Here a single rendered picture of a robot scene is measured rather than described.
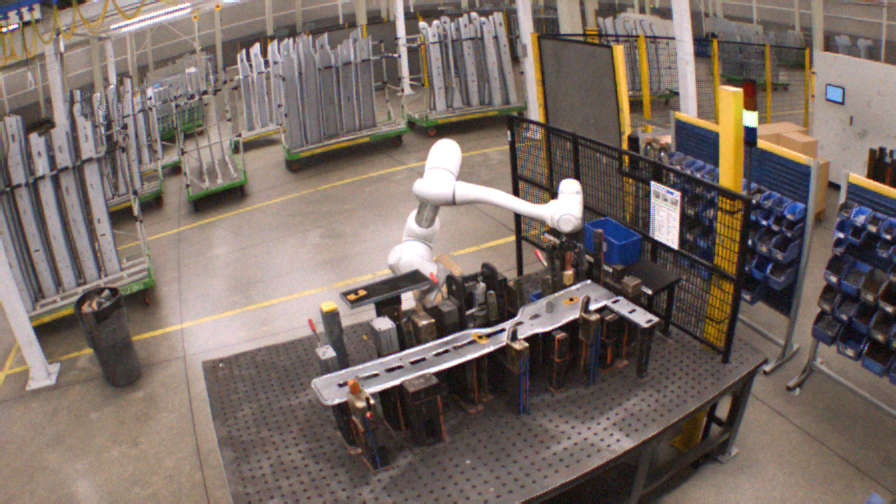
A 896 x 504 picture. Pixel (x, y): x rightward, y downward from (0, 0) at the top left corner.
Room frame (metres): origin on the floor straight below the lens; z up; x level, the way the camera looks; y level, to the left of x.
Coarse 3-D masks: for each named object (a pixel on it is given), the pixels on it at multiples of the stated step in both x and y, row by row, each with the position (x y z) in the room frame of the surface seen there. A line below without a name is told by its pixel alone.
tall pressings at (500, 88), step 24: (432, 24) 10.15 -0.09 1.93; (456, 24) 10.60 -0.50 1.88; (480, 24) 10.87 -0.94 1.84; (504, 24) 10.54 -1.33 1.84; (432, 48) 10.08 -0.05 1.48; (456, 48) 10.54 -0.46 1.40; (480, 48) 10.50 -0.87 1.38; (504, 48) 10.38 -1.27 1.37; (432, 72) 10.08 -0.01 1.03; (480, 72) 10.65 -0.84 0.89; (504, 72) 10.36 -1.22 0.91; (432, 96) 10.26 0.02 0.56; (456, 96) 10.15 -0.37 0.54; (480, 96) 10.60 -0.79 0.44; (504, 96) 10.52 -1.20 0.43
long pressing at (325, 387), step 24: (576, 288) 2.47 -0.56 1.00; (600, 288) 2.44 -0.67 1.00; (528, 312) 2.31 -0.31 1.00; (552, 312) 2.29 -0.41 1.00; (576, 312) 2.26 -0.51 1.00; (456, 336) 2.18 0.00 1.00; (504, 336) 2.15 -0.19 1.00; (384, 360) 2.04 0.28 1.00; (408, 360) 2.03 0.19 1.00; (432, 360) 2.02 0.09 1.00; (456, 360) 2.01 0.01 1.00; (312, 384) 1.89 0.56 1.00; (336, 384) 1.88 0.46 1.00; (360, 384) 1.88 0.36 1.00; (384, 384) 1.87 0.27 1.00
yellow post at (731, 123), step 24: (720, 96) 2.23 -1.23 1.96; (720, 120) 2.23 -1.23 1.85; (720, 144) 2.23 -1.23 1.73; (720, 168) 2.23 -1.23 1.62; (720, 192) 2.23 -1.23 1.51; (720, 216) 2.22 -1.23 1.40; (720, 240) 2.21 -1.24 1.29; (720, 312) 2.16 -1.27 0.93; (720, 336) 2.18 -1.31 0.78; (696, 432) 2.17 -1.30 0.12
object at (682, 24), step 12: (672, 0) 6.06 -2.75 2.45; (684, 0) 5.96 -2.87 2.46; (684, 12) 5.96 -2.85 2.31; (684, 24) 5.95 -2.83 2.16; (684, 36) 5.94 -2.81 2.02; (684, 48) 5.95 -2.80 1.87; (684, 60) 5.96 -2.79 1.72; (684, 72) 5.97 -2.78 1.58; (684, 84) 5.99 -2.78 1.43; (684, 96) 6.00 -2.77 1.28; (684, 108) 6.01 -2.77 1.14; (696, 108) 5.99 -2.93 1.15
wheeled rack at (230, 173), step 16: (176, 96) 7.29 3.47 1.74; (192, 96) 8.49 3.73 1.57; (208, 96) 7.50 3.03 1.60; (176, 112) 7.28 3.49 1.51; (240, 128) 7.69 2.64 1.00; (208, 144) 7.47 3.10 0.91; (240, 144) 7.68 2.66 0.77; (192, 176) 8.37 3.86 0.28; (208, 176) 8.16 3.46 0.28; (224, 176) 7.97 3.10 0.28; (240, 176) 7.80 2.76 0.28; (192, 192) 7.42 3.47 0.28; (208, 192) 7.41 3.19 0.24; (240, 192) 7.73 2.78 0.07
